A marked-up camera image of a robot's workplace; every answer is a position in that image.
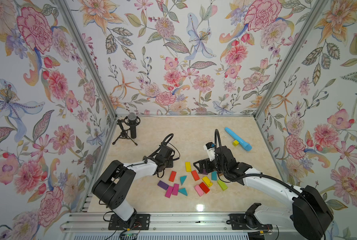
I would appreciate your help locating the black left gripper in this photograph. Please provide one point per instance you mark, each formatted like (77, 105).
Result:
(171, 162)

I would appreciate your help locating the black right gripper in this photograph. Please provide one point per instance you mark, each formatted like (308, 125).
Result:
(207, 161)

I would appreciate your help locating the red rectangular block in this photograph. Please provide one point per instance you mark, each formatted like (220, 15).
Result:
(195, 175)
(204, 188)
(172, 176)

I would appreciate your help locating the yellow rectangular block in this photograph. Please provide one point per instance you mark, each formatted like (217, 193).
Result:
(188, 167)
(207, 181)

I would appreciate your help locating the purple rectangular block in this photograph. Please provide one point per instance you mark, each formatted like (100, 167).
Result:
(163, 185)

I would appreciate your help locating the magenta rectangular block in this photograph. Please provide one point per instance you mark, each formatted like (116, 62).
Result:
(168, 192)
(175, 189)

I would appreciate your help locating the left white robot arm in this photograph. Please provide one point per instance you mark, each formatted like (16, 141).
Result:
(113, 185)

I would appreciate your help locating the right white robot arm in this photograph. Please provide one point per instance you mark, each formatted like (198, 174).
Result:
(304, 209)

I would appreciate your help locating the teal small block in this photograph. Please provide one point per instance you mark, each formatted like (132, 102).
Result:
(214, 176)

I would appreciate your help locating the green rectangular block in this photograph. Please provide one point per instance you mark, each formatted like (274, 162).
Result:
(222, 185)

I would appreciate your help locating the teal triangle block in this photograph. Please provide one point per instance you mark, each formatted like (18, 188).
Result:
(182, 179)
(183, 191)

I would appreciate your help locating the blue toy microphone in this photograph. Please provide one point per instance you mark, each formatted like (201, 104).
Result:
(246, 146)

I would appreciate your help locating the pink rectangular block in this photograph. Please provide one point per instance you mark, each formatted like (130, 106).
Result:
(199, 190)

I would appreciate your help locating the black rhinestone microphone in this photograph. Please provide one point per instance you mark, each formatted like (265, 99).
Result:
(132, 122)

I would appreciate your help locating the black tripod mic stand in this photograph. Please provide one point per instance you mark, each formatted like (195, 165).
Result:
(125, 131)

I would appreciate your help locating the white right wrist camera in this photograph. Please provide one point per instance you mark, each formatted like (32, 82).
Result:
(210, 149)

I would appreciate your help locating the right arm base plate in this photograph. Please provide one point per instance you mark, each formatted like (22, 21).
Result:
(246, 222)

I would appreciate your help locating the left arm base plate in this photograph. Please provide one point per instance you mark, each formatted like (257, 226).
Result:
(135, 222)

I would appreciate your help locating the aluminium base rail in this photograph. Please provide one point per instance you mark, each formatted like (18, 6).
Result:
(169, 226)

